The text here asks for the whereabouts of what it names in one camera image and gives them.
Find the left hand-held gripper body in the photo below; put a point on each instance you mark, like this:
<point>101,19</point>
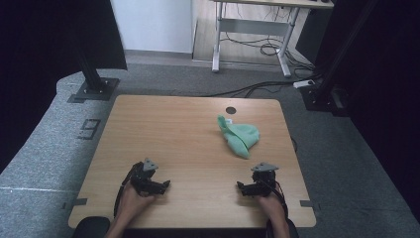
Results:
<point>142,180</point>

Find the black round table grommet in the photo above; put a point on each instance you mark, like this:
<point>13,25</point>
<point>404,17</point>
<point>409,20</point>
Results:
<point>231,110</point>

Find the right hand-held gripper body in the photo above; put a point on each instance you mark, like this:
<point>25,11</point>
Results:
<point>264,180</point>

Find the white metal desk frame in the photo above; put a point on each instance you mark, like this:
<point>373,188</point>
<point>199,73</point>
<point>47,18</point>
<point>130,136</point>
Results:
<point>251,28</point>

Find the black curtain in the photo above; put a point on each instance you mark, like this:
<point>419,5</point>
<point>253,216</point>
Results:
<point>389,99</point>
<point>39,66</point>

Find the white power strip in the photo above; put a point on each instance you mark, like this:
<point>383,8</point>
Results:
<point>303,84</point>

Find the person's left hand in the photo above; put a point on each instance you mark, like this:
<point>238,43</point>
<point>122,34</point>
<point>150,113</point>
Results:
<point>133,203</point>

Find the dark floor tape strip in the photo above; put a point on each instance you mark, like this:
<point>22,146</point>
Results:
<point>307,203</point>
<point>79,201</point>

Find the green towel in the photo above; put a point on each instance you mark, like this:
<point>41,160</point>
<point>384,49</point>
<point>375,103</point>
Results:
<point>239,137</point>

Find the black metal stand slanted post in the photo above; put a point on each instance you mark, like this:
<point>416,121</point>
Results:
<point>330,76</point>

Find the black metal stand square base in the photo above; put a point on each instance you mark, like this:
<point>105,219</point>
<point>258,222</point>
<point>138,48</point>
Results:
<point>95,88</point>

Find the dark cabinet under desk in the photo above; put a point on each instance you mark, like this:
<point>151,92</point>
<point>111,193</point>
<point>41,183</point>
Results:
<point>310,36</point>

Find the person's right hand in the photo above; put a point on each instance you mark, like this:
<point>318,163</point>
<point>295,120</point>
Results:
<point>272,206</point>

